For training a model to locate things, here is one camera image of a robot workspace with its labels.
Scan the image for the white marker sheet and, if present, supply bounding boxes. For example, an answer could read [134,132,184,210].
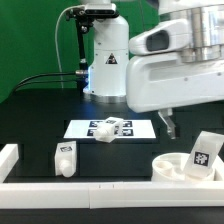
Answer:
[64,120,156,139]

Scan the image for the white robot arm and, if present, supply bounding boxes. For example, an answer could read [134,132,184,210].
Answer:
[81,0,224,138]

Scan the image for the white round stool seat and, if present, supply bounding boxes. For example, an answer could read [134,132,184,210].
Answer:
[151,153,215,182]

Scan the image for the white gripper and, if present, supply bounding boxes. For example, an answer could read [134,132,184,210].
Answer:
[126,19,224,139]

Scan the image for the grey camera cable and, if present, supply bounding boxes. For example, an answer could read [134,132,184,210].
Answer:
[54,4,81,90]

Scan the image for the black cables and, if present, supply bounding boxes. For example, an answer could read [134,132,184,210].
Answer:
[12,71,88,94]

